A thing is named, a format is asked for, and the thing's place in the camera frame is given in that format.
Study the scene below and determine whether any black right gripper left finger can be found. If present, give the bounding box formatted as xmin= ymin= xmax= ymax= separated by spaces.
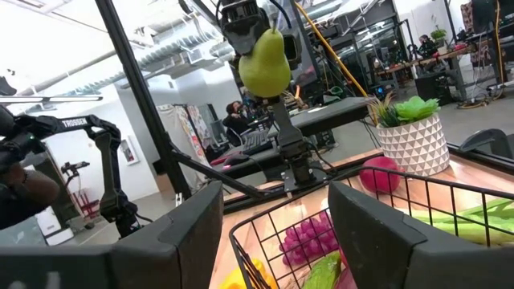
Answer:
xmin=0 ymin=180 xmax=224 ymax=289

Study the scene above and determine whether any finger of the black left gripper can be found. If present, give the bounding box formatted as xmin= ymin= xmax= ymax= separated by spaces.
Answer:
xmin=283 ymin=34 xmax=303 ymax=71
xmin=230 ymin=26 xmax=262 ymax=56

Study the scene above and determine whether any yellow bell pepper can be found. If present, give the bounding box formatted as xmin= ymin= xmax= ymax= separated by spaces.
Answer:
xmin=218 ymin=258 xmax=278 ymax=289

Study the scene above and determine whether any black computer mouse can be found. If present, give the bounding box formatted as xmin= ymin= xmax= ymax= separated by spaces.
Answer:
xmin=222 ymin=153 xmax=251 ymax=167

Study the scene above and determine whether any purple grape bunch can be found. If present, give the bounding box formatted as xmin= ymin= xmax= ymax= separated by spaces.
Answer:
xmin=279 ymin=210 xmax=341 ymax=266

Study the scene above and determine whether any black equipment box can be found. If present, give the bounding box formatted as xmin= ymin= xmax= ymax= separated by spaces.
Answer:
xmin=414 ymin=71 xmax=453 ymax=106

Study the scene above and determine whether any dark lower desk top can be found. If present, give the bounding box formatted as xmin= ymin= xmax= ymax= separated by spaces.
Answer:
xmin=212 ymin=136 xmax=284 ymax=181

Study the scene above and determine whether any wooden work table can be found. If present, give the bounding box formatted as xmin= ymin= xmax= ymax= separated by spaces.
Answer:
xmin=375 ymin=42 xmax=514 ymax=88

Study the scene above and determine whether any silver ceiling ventilation duct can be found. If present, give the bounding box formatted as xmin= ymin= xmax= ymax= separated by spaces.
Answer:
xmin=15 ymin=34 xmax=234 ymax=97

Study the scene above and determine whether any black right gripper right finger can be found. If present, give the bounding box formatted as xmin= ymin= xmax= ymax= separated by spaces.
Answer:
xmin=328 ymin=181 xmax=514 ymax=289

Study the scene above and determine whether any green white leek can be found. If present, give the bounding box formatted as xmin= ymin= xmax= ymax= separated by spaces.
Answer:
xmin=401 ymin=198 xmax=514 ymax=246

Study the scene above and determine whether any red cart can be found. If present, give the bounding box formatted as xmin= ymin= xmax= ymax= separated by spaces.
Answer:
xmin=71 ymin=187 xmax=100 ymax=220

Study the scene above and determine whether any framed wall picture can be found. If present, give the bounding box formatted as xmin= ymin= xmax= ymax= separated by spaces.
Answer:
xmin=119 ymin=137 xmax=141 ymax=166

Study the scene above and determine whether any black wedge bracket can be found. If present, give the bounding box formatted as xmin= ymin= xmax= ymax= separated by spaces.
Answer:
xmin=459 ymin=128 xmax=514 ymax=156

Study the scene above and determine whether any person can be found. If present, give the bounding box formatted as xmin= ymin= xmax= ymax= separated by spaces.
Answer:
xmin=222 ymin=100 xmax=253 ymax=138
xmin=416 ymin=34 xmax=441 ymax=60

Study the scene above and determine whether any black keyboard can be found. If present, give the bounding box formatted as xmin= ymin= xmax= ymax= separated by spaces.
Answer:
xmin=240 ymin=131 xmax=275 ymax=157

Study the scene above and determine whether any green lettuce leaf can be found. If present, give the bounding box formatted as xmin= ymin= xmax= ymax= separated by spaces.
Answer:
xmin=300 ymin=250 xmax=343 ymax=289

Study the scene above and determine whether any small green potted plant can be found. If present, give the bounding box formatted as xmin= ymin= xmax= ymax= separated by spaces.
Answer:
xmin=430 ymin=26 xmax=447 ymax=45

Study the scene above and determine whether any succulent in white patterned pot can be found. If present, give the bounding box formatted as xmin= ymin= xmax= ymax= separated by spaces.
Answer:
xmin=367 ymin=94 xmax=451 ymax=177

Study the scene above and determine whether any green pear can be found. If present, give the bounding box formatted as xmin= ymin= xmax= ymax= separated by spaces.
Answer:
xmin=238 ymin=22 xmax=292 ymax=100

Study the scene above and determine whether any black wire basket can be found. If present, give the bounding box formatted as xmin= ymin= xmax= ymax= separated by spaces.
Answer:
xmin=228 ymin=166 xmax=514 ymax=289

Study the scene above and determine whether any person's forearm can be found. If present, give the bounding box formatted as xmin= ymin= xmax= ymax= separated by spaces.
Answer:
xmin=0 ymin=162 xmax=61 ymax=230

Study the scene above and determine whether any yellow cable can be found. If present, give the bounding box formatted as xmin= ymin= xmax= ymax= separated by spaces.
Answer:
xmin=295 ymin=0 xmax=369 ymax=98

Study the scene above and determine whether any speckled crimson round fruit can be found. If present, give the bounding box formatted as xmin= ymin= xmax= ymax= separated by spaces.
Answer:
xmin=358 ymin=155 xmax=402 ymax=195

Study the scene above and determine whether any black side desk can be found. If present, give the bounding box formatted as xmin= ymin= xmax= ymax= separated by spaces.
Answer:
xmin=276 ymin=97 xmax=370 ymax=137

